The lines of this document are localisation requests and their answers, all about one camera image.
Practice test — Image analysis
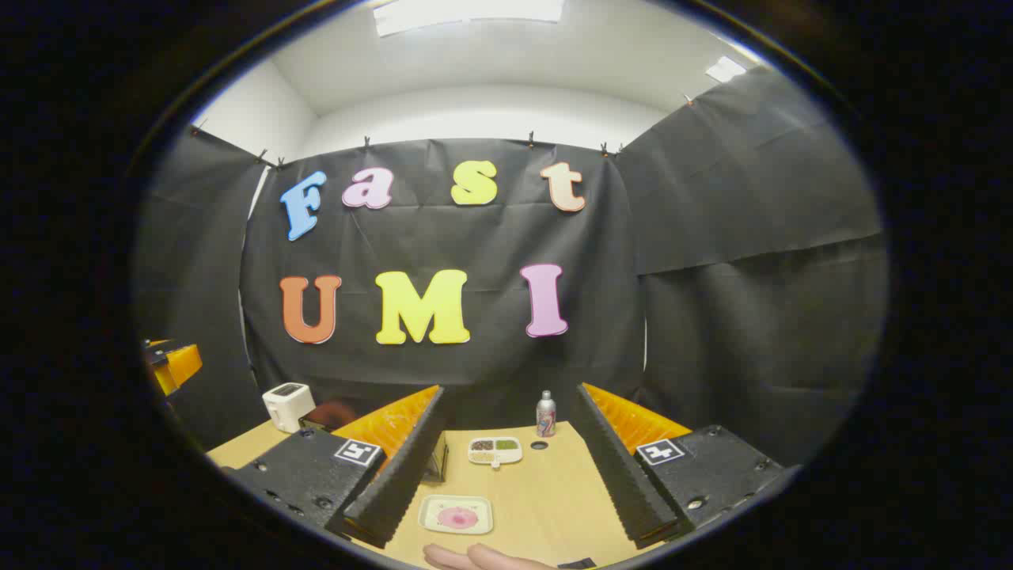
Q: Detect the black backdrop cloth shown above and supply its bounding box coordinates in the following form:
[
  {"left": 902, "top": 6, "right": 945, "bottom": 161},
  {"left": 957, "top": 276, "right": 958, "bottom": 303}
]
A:
[{"left": 135, "top": 67, "right": 889, "bottom": 468}]

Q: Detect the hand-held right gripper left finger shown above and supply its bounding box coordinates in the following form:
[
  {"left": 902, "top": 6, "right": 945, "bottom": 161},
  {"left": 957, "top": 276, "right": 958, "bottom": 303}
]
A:
[{"left": 224, "top": 385, "right": 446, "bottom": 549}]

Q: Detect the large ceiling light panel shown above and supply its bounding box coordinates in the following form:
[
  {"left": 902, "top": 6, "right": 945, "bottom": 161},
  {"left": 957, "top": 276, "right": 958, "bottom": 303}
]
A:
[{"left": 372, "top": 0, "right": 567, "bottom": 38}]

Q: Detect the white divided spice tray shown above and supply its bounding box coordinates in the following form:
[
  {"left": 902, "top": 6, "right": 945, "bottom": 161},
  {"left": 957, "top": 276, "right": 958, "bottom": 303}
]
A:
[{"left": 468, "top": 437, "right": 523, "bottom": 469}]

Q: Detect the white toaster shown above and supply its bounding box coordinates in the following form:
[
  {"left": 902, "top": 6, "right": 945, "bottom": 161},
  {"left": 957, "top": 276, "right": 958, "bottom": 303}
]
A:
[{"left": 262, "top": 382, "right": 317, "bottom": 434}]

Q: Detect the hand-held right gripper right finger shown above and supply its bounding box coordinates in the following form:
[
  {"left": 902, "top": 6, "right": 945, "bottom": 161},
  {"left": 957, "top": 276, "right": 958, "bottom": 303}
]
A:
[{"left": 570, "top": 383, "right": 786, "bottom": 550}]

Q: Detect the cream square plate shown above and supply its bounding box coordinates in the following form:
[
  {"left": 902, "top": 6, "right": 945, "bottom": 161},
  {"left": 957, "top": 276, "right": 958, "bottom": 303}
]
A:
[{"left": 418, "top": 495, "right": 494, "bottom": 535}]

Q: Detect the black electric oven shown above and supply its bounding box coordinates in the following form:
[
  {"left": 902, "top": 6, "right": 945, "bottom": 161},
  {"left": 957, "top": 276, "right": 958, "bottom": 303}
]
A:
[{"left": 299, "top": 398, "right": 450, "bottom": 485}]

